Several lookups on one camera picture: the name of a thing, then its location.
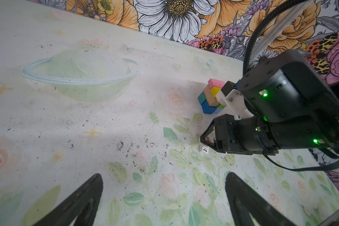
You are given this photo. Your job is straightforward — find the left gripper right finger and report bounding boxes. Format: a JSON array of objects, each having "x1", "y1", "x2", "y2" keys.
[{"x1": 225, "y1": 172, "x2": 294, "y2": 226}]

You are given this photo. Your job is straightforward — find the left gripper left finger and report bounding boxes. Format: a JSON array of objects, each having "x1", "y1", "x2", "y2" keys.
[{"x1": 35, "y1": 173, "x2": 103, "y2": 226}]

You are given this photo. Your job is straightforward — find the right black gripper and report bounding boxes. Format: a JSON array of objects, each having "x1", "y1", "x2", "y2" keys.
[{"x1": 200, "y1": 114, "x2": 260, "y2": 154}]

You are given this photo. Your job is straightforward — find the dark blue wood cube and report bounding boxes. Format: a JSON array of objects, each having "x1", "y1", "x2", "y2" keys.
[{"x1": 201, "y1": 100, "x2": 217, "y2": 115}]

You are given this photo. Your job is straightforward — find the green rectangular wood block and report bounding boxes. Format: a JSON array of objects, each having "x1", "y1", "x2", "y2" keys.
[{"x1": 217, "y1": 104, "x2": 226, "y2": 109}]

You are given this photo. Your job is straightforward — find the natural wood rectangular block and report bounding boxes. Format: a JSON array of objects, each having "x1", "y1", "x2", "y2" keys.
[{"x1": 203, "y1": 85, "x2": 219, "y2": 107}]

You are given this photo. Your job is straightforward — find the teal wood cube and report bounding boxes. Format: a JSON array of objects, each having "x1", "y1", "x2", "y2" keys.
[{"x1": 198, "y1": 92, "x2": 207, "y2": 105}]

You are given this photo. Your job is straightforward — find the yellow rectangular wood block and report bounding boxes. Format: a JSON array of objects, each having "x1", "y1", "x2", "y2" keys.
[{"x1": 211, "y1": 86, "x2": 221, "y2": 98}]

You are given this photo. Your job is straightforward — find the pink rectangular wood block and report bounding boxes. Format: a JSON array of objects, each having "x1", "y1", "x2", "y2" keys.
[{"x1": 208, "y1": 79, "x2": 226, "y2": 89}]

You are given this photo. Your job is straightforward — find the round cartoon face sticker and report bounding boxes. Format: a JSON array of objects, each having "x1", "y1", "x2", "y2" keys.
[{"x1": 198, "y1": 139, "x2": 209, "y2": 154}]

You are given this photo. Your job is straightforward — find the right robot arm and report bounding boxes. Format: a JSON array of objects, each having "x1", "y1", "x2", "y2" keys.
[{"x1": 200, "y1": 50, "x2": 339, "y2": 155}]

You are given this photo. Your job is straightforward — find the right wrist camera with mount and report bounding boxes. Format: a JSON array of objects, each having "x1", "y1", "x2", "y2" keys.
[{"x1": 216, "y1": 81, "x2": 254, "y2": 121}]

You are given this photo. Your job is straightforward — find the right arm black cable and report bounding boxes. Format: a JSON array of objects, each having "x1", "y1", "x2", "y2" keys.
[{"x1": 242, "y1": 0, "x2": 310, "y2": 77}]

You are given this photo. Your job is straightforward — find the right aluminium corner post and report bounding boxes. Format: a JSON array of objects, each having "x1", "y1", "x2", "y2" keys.
[{"x1": 249, "y1": 1, "x2": 321, "y2": 64}]

